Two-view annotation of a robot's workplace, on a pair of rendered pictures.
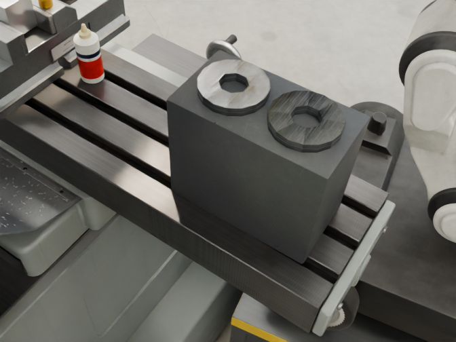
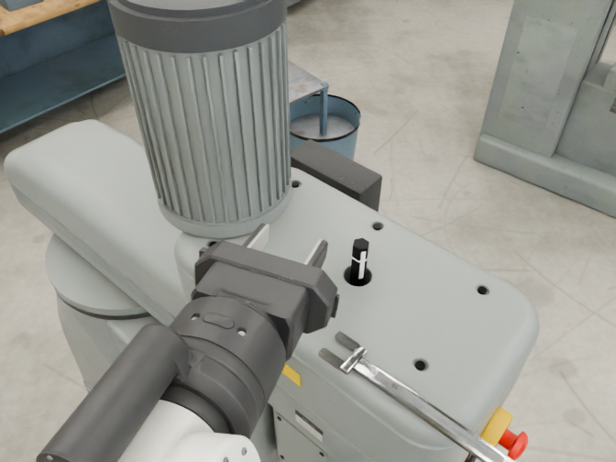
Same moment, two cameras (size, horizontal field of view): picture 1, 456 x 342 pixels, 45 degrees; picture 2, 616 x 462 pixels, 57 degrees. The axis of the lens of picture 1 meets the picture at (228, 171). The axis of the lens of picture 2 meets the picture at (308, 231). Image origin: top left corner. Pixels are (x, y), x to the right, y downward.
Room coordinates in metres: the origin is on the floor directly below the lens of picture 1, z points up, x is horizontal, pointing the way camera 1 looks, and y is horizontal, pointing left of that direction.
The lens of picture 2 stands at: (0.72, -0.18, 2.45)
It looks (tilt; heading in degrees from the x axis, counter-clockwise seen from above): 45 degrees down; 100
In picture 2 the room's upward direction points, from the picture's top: straight up
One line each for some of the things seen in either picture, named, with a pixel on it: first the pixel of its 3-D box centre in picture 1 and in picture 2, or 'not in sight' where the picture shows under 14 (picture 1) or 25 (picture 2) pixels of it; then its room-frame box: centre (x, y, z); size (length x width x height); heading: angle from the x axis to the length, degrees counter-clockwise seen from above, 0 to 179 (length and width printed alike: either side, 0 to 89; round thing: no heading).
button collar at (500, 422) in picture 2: not in sight; (495, 431); (0.90, 0.19, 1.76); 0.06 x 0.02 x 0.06; 59
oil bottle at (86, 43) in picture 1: (88, 51); not in sight; (0.72, 0.25, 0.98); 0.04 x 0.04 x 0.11
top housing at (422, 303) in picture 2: not in sight; (346, 306); (0.69, 0.31, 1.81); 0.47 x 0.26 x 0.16; 149
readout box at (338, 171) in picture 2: not in sight; (334, 200); (0.61, 0.75, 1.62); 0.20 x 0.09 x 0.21; 149
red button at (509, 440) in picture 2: not in sight; (511, 442); (0.92, 0.17, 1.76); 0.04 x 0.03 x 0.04; 59
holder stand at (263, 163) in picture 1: (261, 154); not in sight; (0.48, -0.04, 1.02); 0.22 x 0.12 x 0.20; 61
